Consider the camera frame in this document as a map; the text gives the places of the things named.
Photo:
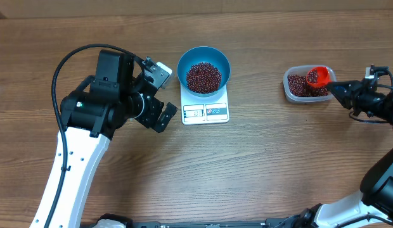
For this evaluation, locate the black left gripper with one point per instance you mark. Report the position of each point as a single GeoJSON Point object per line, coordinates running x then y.
{"type": "Point", "coordinates": [155, 106]}

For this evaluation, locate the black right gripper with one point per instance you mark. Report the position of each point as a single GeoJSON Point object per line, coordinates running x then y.
{"type": "Point", "coordinates": [353, 91]}

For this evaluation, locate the red measuring scoop blue handle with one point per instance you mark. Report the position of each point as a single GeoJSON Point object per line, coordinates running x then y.
{"type": "Point", "coordinates": [324, 77]}

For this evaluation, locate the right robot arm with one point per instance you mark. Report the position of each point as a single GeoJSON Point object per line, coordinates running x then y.
{"type": "Point", "coordinates": [373, 202]}

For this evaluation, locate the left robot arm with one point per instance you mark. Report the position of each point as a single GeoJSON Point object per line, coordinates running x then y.
{"type": "Point", "coordinates": [122, 88]}

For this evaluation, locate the white digital kitchen scale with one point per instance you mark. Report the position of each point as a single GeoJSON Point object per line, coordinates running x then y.
{"type": "Point", "coordinates": [197, 110]}

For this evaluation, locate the red beans in scoop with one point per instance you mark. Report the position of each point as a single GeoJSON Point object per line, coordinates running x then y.
{"type": "Point", "coordinates": [312, 76]}

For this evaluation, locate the red beans in bowl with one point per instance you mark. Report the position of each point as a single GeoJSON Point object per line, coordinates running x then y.
{"type": "Point", "coordinates": [203, 78]}

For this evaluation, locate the blue bowl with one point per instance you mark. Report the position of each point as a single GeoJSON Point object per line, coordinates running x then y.
{"type": "Point", "coordinates": [203, 54]}

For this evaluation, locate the red adzuki beans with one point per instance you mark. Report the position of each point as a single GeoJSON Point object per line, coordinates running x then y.
{"type": "Point", "coordinates": [298, 86]}

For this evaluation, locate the clear plastic container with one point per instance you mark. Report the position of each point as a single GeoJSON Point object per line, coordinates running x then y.
{"type": "Point", "coordinates": [301, 70]}

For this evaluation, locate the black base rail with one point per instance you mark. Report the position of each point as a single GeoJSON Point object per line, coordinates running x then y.
{"type": "Point", "coordinates": [110, 220]}

